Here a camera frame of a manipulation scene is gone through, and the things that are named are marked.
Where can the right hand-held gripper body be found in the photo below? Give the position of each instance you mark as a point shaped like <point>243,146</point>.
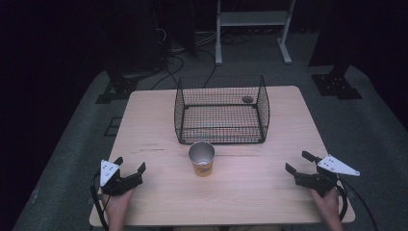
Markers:
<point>316,181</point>

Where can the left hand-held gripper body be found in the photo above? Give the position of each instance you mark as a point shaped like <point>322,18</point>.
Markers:
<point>120,184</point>

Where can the person's left hand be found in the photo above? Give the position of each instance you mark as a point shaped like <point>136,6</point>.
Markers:
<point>118,207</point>

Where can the person's right hand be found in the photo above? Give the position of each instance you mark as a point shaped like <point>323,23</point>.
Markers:
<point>327,205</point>

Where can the metal cup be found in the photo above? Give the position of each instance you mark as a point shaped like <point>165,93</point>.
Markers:
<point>202,162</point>

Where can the small dark round object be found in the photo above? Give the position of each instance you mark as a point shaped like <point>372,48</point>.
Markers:
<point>247,99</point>

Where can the white metal stand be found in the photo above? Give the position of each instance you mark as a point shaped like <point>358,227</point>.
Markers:
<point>253,18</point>

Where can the black stand with base plate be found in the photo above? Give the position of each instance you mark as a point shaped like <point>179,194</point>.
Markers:
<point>336,86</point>
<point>117,89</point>

